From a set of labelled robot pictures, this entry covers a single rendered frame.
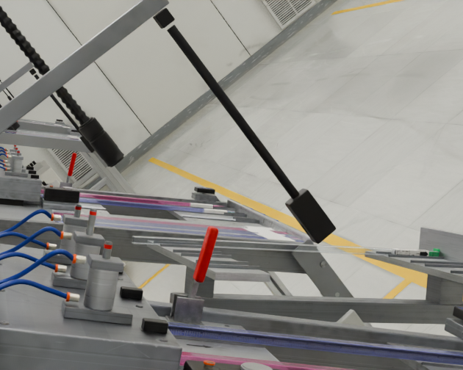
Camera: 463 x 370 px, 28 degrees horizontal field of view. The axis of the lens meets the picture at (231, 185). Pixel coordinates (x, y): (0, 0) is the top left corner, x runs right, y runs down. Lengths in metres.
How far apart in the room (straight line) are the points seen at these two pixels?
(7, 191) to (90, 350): 1.45
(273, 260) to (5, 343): 1.27
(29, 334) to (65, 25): 7.83
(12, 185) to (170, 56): 6.54
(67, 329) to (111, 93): 7.83
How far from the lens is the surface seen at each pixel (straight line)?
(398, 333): 1.12
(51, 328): 0.65
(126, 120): 8.48
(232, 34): 8.70
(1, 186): 2.07
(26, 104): 0.73
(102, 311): 0.68
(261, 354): 0.93
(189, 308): 0.99
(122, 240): 1.78
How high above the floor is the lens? 1.37
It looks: 14 degrees down
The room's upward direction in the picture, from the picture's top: 37 degrees counter-clockwise
